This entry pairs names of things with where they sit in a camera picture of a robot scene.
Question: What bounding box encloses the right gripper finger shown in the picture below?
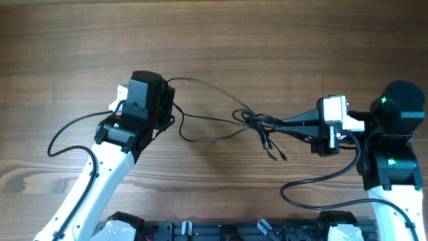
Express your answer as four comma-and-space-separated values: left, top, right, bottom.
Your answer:
282, 108, 321, 125
272, 125, 326, 143

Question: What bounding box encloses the black usb cable bundle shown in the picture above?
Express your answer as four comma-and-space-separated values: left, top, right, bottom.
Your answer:
160, 77, 288, 162

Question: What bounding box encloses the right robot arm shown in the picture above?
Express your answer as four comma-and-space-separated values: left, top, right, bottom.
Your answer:
274, 80, 427, 240

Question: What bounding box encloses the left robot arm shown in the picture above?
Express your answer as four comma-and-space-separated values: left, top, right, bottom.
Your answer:
35, 70, 175, 240

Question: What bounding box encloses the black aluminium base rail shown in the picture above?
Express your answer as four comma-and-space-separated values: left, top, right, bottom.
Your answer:
96, 210, 379, 241

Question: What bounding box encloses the left camera black cable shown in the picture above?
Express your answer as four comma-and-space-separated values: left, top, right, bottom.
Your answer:
47, 100, 126, 241

